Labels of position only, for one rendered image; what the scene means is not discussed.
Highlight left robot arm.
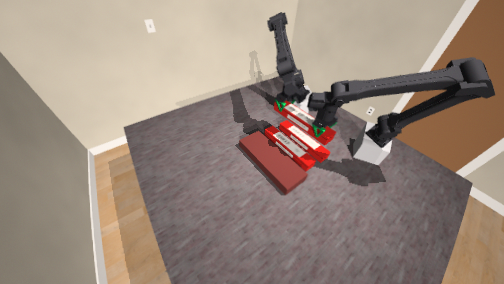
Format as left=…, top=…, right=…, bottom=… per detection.
left=307, top=57, right=495, bottom=148

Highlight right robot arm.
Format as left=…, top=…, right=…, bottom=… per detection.
left=267, top=12, right=310, bottom=104

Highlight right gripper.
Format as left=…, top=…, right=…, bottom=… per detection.
left=275, top=85, right=295, bottom=112

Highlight red box of welding electrodes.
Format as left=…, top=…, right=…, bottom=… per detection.
left=264, top=126, right=316, bottom=171
left=279, top=120, right=330, bottom=163
left=274, top=100, right=336, bottom=146

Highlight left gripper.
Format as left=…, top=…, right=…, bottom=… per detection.
left=312, top=108, right=338, bottom=138

